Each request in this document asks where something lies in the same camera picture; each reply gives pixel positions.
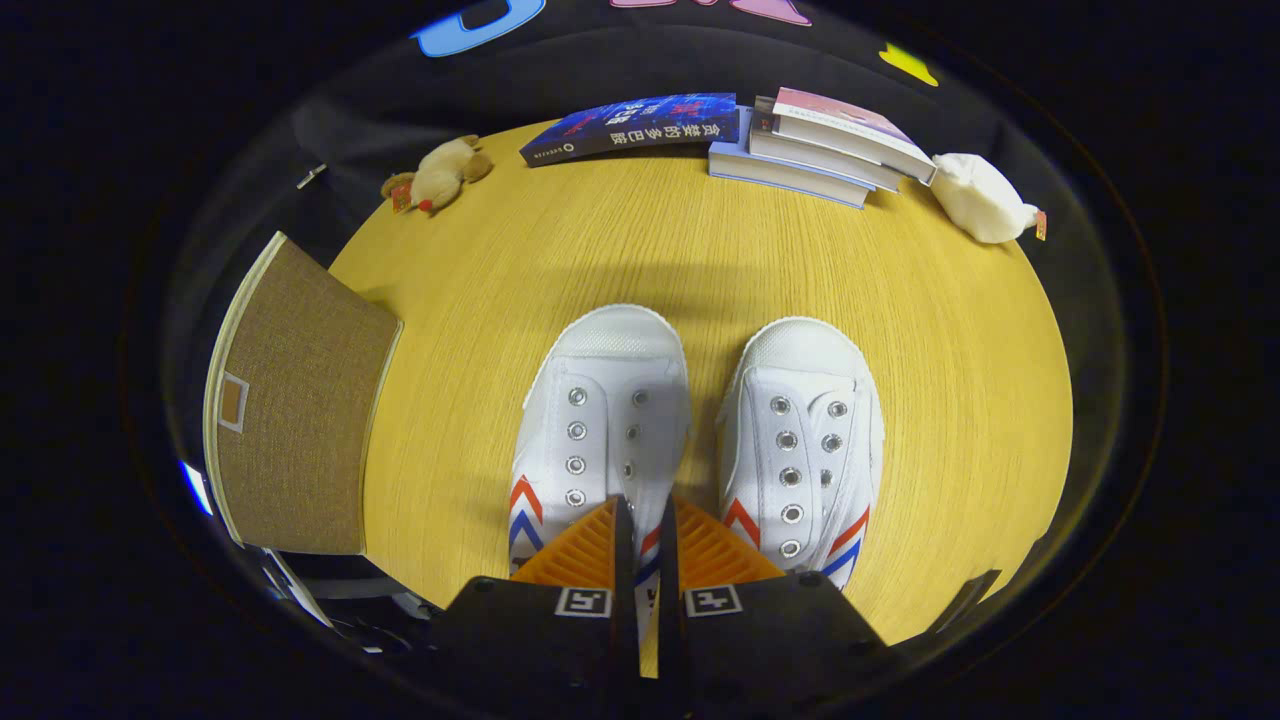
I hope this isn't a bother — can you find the dark blue book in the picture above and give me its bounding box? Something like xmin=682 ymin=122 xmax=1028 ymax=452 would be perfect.
xmin=518 ymin=93 xmax=743 ymax=168

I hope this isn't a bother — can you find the white book under pink book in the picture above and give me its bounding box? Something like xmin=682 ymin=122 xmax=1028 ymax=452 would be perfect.
xmin=748 ymin=110 xmax=906 ymax=193

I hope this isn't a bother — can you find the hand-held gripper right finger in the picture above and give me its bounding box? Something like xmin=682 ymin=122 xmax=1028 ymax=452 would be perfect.
xmin=655 ymin=495 xmax=891 ymax=706

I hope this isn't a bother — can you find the pink cover book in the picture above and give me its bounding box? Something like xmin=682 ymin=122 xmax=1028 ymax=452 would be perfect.
xmin=770 ymin=87 xmax=938 ymax=186

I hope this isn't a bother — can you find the white plush toy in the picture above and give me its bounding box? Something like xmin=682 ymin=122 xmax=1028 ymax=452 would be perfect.
xmin=930 ymin=152 xmax=1048 ymax=245

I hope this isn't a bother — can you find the blue-edged book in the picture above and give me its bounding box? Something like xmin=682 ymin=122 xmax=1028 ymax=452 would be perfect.
xmin=708 ymin=108 xmax=871 ymax=209

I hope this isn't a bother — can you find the glowing white screen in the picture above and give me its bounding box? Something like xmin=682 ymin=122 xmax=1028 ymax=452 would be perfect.
xmin=180 ymin=460 xmax=213 ymax=516

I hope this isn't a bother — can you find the brown dog plush toy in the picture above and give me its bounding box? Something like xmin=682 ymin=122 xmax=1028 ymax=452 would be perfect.
xmin=380 ymin=135 xmax=494 ymax=216

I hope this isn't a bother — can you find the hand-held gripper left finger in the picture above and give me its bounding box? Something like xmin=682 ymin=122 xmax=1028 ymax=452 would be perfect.
xmin=430 ymin=495 xmax=641 ymax=701

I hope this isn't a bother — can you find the white canvas shoe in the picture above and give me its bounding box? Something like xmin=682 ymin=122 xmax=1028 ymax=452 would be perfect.
xmin=718 ymin=317 xmax=886 ymax=591
xmin=508 ymin=304 xmax=693 ymax=641

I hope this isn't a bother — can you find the beige fabric storage box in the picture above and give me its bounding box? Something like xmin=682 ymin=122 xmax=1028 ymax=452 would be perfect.
xmin=203 ymin=232 xmax=404 ymax=556

